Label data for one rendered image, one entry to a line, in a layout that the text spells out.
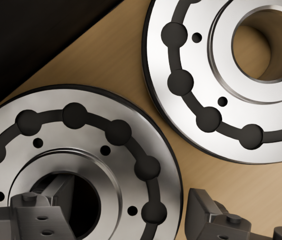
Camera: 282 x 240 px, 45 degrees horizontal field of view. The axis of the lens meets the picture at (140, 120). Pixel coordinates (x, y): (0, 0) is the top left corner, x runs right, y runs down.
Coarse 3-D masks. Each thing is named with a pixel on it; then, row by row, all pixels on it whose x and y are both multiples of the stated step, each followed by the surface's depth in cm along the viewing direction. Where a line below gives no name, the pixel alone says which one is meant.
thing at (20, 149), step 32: (32, 96) 14; (64, 96) 14; (96, 96) 14; (0, 128) 15; (32, 128) 15; (64, 128) 15; (96, 128) 15; (128, 128) 15; (0, 160) 15; (128, 160) 15; (160, 160) 15; (0, 192) 15; (128, 192) 15; (160, 192) 15; (128, 224) 15; (160, 224) 15
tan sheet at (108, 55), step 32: (128, 0) 17; (96, 32) 17; (128, 32) 17; (256, 32) 17; (64, 64) 18; (96, 64) 18; (128, 64) 18; (256, 64) 18; (128, 96) 18; (160, 128) 18; (192, 160) 18; (224, 192) 18; (256, 192) 18; (256, 224) 18
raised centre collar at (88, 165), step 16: (32, 160) 14; (48, 160) 14; (64, 160) 14; (80, 160) 14; (96, 160) 14; (16, 176) 14; (32, 176) 14; (48, 176) 14; (80, 176) 14; (96, 176) 14; (112, 176) 15; (16, 192) 14; (96, 192) 14; (112, 192) 14; (112, 208) 14; (96, 224) 14; (112, 224) 14
